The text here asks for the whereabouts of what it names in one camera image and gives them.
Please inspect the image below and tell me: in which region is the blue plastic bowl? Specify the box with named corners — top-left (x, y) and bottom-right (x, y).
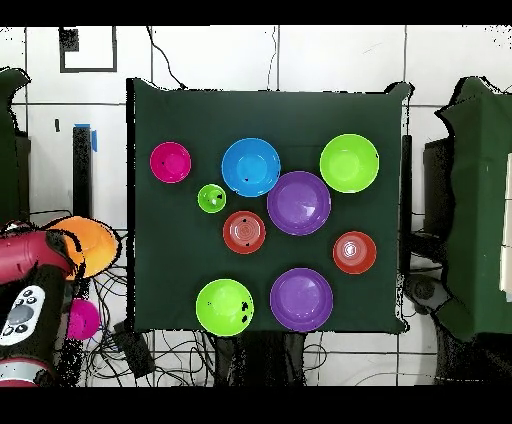
top-left (220, 137), bottom-right (282, 198)

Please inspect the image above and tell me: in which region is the black pedestal foot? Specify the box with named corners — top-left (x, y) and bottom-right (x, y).
top-left (403, 273), bottom-right (453, 317)

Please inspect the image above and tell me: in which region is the large orange plastic bowl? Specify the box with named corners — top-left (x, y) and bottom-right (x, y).
top-left (47, 215), bottom-right (121, 281)

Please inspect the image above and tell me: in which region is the green plastic bowl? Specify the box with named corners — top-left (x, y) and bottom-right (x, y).
top-left (318, 133), bottom-right (380, 194)
top-left (195, 278), bottom-right (255, 338)

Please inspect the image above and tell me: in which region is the green cloth side table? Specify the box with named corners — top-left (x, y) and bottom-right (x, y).
top-left (434, 75), bottom-right (512, 343)
top-left (0, 66), bottom-right (32, 225)

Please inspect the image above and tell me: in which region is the black post with blue tape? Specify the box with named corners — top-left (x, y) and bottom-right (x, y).
top-left (72, 122), bottom-right (99, 221)

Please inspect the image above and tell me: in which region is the pink plastic bowl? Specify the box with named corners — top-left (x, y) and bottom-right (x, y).
top-left (149, 141), bottom-right (193, 185)

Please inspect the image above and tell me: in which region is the dark green tablecloth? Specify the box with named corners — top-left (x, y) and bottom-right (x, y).
top-left (125, 77), bottom-right (413, 336)

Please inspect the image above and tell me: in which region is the black power brick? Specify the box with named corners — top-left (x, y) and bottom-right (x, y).
top-left (113, 325), bottom-right (155, 379)

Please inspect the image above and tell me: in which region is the grey square floor frame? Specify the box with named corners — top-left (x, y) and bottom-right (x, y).
top-left (58, 26), bottom-right (119, 74)

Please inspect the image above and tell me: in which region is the pink plastic cup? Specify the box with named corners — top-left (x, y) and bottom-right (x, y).
top-left (66, 298), bottom-right (101, 341)

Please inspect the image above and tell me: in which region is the orange-red plastic bowl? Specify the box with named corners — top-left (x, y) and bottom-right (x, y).
top-left (332, 230), bottom-right (378, 276)
top-left (222, 210), bottom-right (267, 256)

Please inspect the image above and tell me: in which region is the purple plastic bowl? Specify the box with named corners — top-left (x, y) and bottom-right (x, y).
top-left (266, 170), bottom-right (332, 237)
top-left (269, 267), bottom-right (334, 333)

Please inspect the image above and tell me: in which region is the green plastic cup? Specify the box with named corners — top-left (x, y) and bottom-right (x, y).
top-left (196, 183), bottom-right (228, 214)

